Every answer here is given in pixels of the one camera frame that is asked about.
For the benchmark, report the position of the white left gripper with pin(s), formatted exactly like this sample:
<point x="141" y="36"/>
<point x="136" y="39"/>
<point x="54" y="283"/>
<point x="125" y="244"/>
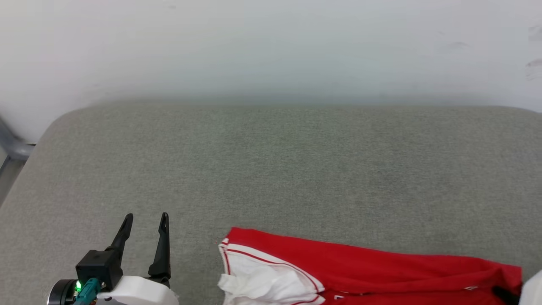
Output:
<point x="139" y="293"/>

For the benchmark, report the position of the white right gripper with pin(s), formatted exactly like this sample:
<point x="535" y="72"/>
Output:
<point x="532" y="290"/>

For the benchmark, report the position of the red and white jersey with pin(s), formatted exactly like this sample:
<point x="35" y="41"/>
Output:
<point x="381" y="271"/>

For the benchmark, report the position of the grey metal pipe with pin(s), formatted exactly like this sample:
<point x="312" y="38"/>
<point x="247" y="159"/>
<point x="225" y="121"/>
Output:
<point x="17" y="149"/>

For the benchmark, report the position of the grey fabric sofa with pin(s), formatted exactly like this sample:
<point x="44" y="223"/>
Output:
<point x="296" y="169"/>

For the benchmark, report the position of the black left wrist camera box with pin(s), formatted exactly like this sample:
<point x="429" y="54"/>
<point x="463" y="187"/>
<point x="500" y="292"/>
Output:
<point x="99" y="264"/>

